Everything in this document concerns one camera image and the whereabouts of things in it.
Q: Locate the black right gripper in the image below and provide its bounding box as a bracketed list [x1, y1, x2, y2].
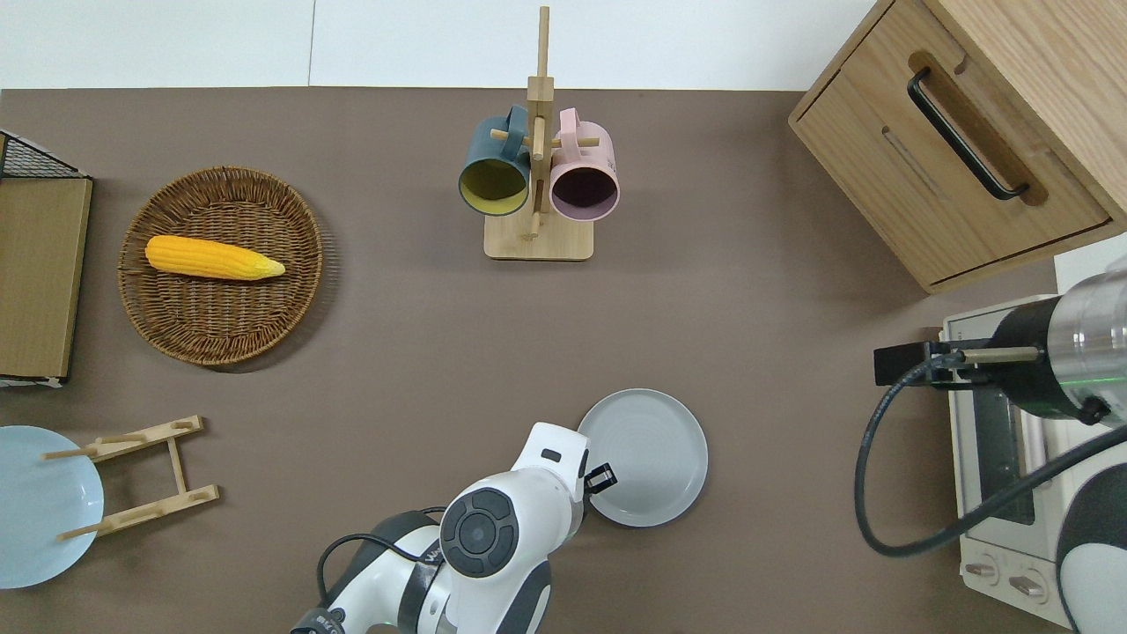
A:
[873, 339, 991, 388]

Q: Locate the gray round plate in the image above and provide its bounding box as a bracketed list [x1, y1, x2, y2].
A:
[577, 388, 709, 528]

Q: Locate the wooden plate rack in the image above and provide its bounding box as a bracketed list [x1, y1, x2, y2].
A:
[42, 415, 221, 542]

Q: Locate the light blue plate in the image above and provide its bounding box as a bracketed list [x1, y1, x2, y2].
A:
[0, 425, 105, 589]

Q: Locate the white toaster oven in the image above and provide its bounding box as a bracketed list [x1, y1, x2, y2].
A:
[940, 293, 1127, 630]

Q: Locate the wooden drawer cabinet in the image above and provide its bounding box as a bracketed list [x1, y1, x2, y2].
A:
[788, 0, 1127, 295]

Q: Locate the wooden mug tree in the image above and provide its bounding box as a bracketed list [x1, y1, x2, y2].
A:
[483, 5, 595, 262]

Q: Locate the pink mug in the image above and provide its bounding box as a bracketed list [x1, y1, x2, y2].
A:
[549, 107, 621, 223]

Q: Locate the dark blue mug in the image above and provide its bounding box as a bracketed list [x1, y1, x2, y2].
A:
[458, 105, 534, 217]

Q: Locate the round wicker basket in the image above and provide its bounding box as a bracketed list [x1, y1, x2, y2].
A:
[117, 166, 325, 366]

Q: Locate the yellow corn cob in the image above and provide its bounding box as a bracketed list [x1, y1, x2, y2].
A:
[144, 234, 287, 283]

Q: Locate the brown wooden board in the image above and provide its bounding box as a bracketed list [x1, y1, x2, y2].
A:
[0, 176, 94, 387]

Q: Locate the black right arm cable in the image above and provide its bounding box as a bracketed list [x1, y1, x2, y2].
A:
[854, 350, 1127, 557]

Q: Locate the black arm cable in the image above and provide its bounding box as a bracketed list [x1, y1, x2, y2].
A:
[854, 350, 1127, 557]
[315, 506, 450, 610]

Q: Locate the black cabinet handle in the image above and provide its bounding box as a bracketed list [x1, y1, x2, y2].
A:
[907, 68, 1031, 202]

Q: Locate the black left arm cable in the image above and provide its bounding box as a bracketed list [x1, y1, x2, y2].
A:
[315, 506, 450, 610]

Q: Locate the black wire mesh rack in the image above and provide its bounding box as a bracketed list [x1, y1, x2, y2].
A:
[0, 130, 91, 181]

